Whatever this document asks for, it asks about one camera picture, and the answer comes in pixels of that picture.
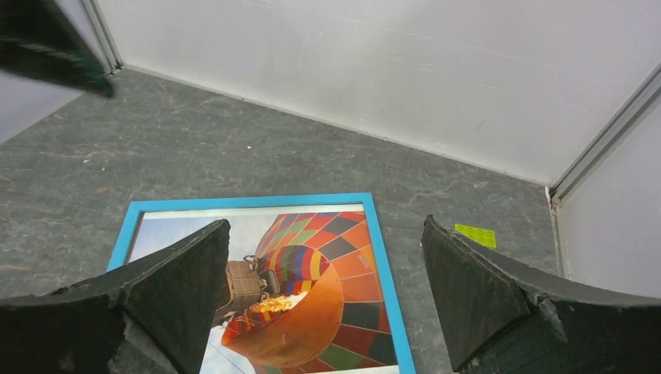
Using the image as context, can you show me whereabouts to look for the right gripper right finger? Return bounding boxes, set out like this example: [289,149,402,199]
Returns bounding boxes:
[421,216,660,373]

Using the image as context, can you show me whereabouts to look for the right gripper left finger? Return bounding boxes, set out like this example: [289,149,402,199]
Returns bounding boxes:
[1,220,231,373]

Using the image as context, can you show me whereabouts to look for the hot air balloon photo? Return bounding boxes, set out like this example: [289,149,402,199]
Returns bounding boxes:
[126,203,400,374]

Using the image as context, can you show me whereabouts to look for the toy brick car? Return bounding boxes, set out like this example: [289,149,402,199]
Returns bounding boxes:
[454,224,497,249]

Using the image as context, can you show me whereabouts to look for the wooden picture frame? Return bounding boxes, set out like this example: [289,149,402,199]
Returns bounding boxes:
[105,192,417,374]

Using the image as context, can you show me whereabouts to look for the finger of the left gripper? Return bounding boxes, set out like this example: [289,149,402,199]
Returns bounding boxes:
[1,0,115,98]

